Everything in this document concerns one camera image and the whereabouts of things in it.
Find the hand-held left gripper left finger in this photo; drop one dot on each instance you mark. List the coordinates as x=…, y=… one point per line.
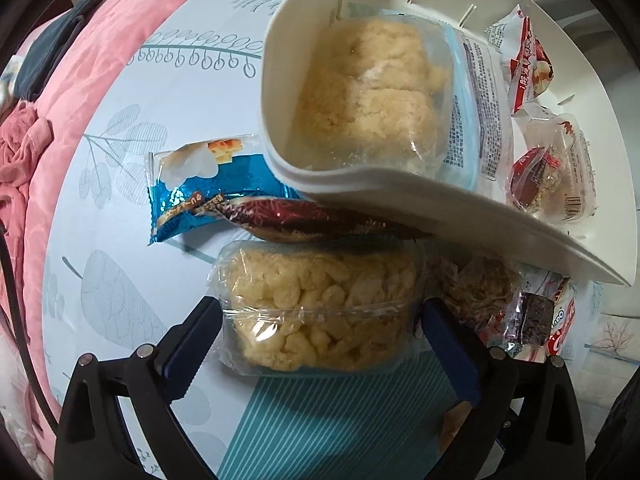
x=187, y=355

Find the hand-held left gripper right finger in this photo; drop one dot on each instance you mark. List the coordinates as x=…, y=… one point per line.
x=450, y=355

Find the clear nut bar packet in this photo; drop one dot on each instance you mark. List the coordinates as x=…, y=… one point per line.
x=475, y=285

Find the red cookie packet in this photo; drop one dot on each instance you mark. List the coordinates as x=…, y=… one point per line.
x=562, y=320

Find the clear rice cake packet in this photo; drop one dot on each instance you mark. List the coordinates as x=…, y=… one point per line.
x=315, y=305

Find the blue snack packet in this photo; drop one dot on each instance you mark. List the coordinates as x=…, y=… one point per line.
x=215, y=185

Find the white plastic bin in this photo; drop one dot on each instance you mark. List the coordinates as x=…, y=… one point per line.
x=380, y=190

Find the dark red snack packet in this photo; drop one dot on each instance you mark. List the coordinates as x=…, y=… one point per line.
x=310, y=220

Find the clear red label snack packet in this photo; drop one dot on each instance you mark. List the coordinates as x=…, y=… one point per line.
x=550, y=175

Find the large white blue cake packet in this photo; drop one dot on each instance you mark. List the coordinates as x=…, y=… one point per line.
x=370, y=95

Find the small white red snack packet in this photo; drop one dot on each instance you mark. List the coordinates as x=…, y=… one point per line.
x=525, y=60

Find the white floral curtain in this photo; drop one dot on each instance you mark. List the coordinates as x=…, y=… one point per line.
x=610, y=340

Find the dusty pink garment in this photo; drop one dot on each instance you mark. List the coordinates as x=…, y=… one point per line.
x=20, y=150

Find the pink blanket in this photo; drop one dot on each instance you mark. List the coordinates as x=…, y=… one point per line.
x=75, y=85

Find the dark blue cloth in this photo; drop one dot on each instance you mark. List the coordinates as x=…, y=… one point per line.
x=50, y=50

